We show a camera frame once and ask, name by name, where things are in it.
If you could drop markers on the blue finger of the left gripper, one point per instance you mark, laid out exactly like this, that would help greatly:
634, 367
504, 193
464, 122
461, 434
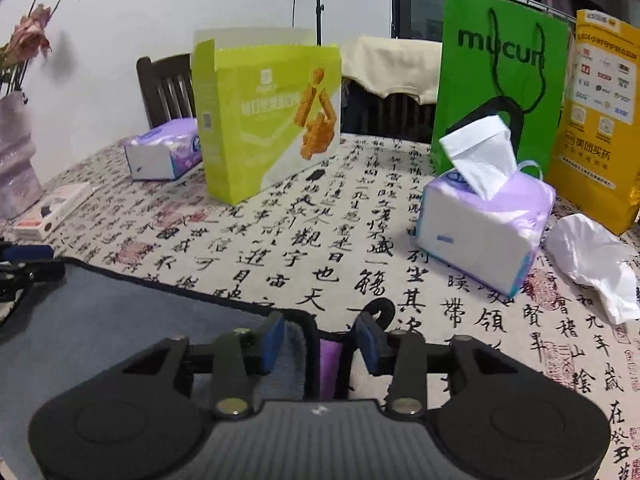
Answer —
18, 254
21, 276

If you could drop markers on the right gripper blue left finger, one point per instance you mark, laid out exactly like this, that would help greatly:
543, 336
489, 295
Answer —
238, 357

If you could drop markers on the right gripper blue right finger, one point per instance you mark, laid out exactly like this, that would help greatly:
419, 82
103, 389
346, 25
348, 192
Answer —
400, 355

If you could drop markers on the purple and grey towel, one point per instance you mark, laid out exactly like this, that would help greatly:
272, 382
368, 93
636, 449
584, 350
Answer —
61, 333

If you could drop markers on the white flat phone box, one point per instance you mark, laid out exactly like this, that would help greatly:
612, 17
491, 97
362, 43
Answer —
45, 216

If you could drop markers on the pink speckled ceramic vase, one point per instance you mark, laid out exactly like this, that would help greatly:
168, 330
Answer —
20, 186

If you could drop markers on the calligraphy print tablecloth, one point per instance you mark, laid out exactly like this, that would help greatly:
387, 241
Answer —
341, 234

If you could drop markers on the right purple tissue pack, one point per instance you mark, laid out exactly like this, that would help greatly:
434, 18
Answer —
486, 216

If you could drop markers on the purple tissue pack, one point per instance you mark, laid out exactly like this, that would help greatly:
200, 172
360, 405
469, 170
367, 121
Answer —
166, 152
486, 216

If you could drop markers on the left purple tissue pack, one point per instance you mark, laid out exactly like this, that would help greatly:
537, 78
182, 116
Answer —
166, 152

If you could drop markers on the dried pink roses bouquet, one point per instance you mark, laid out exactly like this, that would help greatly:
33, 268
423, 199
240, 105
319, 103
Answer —
27, 41

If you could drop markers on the crumpled white tissue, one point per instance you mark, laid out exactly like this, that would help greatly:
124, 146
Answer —
590, 255

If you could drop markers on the dark wooden chair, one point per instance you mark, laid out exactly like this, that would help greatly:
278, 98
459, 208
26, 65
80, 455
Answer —
166, 88

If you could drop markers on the lime green snack box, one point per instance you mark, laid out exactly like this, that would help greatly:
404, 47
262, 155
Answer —
268, 105

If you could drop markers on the yellow paper bag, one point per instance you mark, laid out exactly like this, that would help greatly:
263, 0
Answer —
595, 164

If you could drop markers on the cream cloth over chair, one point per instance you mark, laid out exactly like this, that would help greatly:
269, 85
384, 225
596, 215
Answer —
385, 66

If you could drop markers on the green mucun paper bag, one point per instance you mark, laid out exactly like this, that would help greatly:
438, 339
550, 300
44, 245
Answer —
501, 58

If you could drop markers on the studio light on stand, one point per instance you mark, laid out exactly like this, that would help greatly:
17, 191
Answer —
317, 2

